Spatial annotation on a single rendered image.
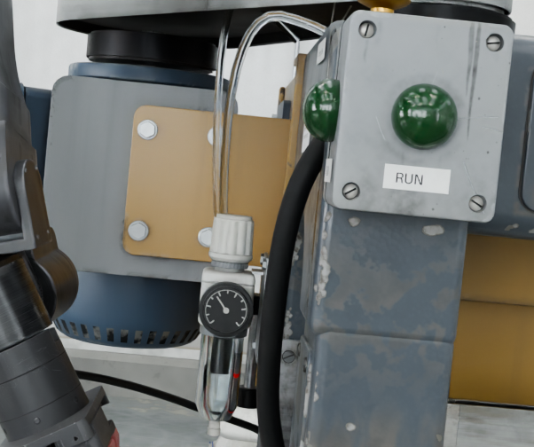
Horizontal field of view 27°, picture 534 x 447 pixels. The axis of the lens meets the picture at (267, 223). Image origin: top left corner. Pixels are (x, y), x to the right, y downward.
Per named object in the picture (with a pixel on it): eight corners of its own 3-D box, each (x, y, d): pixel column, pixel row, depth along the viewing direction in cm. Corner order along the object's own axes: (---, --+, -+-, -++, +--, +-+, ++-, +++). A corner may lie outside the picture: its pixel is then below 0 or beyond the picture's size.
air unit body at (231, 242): (185, 443, 75) (207, 215, 74) (187, 426, 80) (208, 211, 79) (251, 449, 75) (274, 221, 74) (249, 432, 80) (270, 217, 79)
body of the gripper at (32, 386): (113, 407, 78) (69, 311, 77) (97, 445, 67) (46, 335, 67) (28, 445, 77) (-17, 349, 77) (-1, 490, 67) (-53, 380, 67)
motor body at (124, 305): (30, 344, 96) (56, 56, 95) (57, 319, 111) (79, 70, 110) (206, 360, 97) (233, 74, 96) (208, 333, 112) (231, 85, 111)
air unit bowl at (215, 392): (192, 422, 76) (201, 333, 76) (193, 412, 79) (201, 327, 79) (236, 426, 77) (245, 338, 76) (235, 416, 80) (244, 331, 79)
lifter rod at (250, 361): (234, 407, 82) (245, 294, 82) (233, 402, 84) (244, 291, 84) (263, 410, 82) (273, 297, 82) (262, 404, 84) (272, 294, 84)
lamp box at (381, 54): (330, 207, 50) (350, 8, 50) (321, 204, 55) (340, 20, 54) (494, 223, 51) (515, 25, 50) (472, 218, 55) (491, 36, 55)
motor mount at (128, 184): (33, 269, 92) (50, 72, 91) (45, 262, 98) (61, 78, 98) (372, 300, 93) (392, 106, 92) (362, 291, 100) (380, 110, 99)
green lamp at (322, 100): (301, 138, 51) (308, 73, 51) (296, 140, 54) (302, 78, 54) (357, 144, 51) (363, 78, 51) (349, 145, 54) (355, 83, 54)
